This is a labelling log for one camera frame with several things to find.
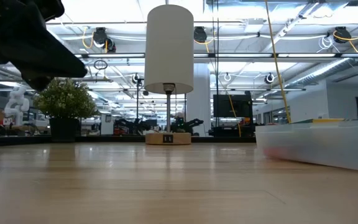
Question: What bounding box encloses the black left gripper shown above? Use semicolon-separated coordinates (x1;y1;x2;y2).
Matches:
0;0;88;91

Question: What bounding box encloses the white shade wooden base lamp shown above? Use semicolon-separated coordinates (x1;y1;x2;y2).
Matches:
144;4;195;146

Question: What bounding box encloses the yellow hanging cable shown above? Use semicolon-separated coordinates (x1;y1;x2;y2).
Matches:
264;0;292;124

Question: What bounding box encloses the white robot figure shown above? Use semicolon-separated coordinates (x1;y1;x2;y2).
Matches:
4;86;30;126

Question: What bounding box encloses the black monitor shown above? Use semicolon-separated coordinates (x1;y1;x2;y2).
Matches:
213;94;254;118

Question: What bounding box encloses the black table frame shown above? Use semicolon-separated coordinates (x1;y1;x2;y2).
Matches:
0;134;257;148

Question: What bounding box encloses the clear plastic bin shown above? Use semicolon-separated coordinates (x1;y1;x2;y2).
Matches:
255;119;358;174

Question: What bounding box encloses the green potted plant black pot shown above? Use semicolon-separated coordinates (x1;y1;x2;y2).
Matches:
32;77;99;143

